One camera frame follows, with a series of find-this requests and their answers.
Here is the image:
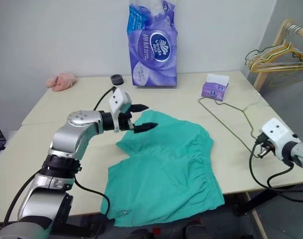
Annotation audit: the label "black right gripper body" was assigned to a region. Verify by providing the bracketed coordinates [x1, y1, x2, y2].
[255, 133, 276, 155]

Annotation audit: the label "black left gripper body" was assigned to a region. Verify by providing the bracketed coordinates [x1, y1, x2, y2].
[117, 104, 135, 132]

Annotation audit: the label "green shorts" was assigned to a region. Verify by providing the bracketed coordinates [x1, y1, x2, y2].
[100, 110, 225, 228]

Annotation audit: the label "black round tape roll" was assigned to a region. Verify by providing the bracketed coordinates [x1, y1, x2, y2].
[109, 73, 124, 86]

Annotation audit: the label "black table leg brace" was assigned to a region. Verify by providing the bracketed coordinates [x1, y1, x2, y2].
[235, 183, 303, 217]

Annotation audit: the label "large purple tissue pack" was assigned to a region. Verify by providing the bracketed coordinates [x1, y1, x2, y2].
[126, 0, 179, 89]

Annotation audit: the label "wooden table leg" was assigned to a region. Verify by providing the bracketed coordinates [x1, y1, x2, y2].
[242, 191, 267, 239]

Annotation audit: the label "small purple tissue pack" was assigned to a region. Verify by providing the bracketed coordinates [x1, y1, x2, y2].
[201, 73, 230, 101]

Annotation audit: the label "pink cloth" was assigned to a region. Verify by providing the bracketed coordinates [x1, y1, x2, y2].
[46, 72, 77, 92]

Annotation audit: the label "wooden clothes rack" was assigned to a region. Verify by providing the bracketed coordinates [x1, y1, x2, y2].
[252, 19, 303, 92]

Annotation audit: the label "dark rounded shape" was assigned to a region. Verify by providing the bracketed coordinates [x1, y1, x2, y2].
[128, 228, 156, 239]
[183, 218, 212, 239]

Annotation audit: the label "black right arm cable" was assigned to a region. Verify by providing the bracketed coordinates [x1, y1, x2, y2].
[249, 142, 303, 203]

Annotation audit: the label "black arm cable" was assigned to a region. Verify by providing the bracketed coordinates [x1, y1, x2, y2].
[249, 142, 303, 203]
[3, 85, 117, 225]

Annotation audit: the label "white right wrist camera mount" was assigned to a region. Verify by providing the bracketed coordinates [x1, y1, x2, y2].
[259, 118, 302, 160]

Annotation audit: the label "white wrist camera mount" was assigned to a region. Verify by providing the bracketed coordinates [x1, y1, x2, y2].
[108, 87, 133, 133]
[259, 118, 302, 160]

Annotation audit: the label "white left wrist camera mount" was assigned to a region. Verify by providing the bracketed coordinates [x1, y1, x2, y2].
[108, 87, 133, 133]

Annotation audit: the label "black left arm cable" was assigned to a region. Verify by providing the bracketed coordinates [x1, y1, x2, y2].
[3, 85, 117, 225]

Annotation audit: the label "bare wire hanger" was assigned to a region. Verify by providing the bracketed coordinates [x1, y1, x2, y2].
[198, 95, 264, 153]

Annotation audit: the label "green wire hanger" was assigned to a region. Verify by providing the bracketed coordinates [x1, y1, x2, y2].
[244, 45, 287, 67]

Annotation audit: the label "yellow wire hanger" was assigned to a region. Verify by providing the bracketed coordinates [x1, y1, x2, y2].
[249, 41, 303, 74]

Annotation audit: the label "silver wire hanger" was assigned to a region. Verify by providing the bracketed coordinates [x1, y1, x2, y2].
[282, 20, 301, 36]

